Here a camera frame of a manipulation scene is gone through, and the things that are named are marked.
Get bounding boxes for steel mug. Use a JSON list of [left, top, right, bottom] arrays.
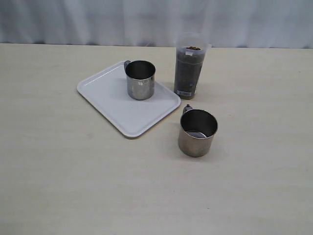
[[178, 104, 218, 158], [124, 60, 156, 100]]

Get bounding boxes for clear plastic tumbler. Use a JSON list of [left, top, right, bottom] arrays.
[[174, 32, 211, 99]]

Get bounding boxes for white rectangular plastic tray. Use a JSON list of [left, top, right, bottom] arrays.
[[77, 61, 181, 138]]

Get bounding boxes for white curtain backdrop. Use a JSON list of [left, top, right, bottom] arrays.
[[0, 0, 313, 48]]

